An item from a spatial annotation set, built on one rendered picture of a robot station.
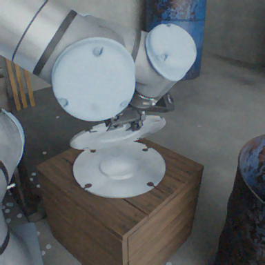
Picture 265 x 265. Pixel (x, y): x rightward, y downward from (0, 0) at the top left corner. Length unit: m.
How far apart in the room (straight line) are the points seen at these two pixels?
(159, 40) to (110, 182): 0.52
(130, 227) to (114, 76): 0.50
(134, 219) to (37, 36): 0.55
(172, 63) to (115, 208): 0.47
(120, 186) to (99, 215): 0.12
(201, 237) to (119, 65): 0.97
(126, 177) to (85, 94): 0.60
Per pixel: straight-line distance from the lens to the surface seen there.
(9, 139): 0.49
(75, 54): 0.23
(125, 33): 0.39
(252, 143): 0.83
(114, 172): 0.83
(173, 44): 0.38
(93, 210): 0.73
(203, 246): 1.11
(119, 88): 0.23
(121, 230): 0.68
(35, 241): 0.56
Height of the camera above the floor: 0.87
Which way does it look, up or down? 30 degrees down
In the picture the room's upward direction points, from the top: straight up
